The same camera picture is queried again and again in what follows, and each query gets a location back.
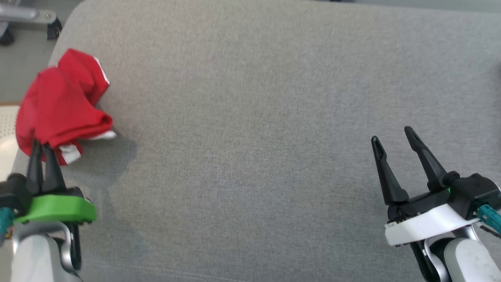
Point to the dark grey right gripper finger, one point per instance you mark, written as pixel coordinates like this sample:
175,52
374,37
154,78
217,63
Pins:
389,180
428,164

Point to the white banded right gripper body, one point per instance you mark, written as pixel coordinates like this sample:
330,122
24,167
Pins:
422,225

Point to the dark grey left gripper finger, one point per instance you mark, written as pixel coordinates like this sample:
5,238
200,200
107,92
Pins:
35,172
53,176

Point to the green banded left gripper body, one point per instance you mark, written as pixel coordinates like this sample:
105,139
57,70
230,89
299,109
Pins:
58,209

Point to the red shorts with white trim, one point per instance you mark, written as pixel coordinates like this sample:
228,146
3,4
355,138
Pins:
58,105

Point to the white perforated panel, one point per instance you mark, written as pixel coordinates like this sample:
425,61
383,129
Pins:
6,156

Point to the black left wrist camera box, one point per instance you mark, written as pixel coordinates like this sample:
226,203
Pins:
13,194

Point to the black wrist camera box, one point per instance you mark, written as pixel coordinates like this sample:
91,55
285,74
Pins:
473,192
13,194

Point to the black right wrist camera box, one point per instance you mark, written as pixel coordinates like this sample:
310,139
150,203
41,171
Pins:
473,192

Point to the grey metal frame stand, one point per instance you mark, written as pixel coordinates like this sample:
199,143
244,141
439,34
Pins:
23,15

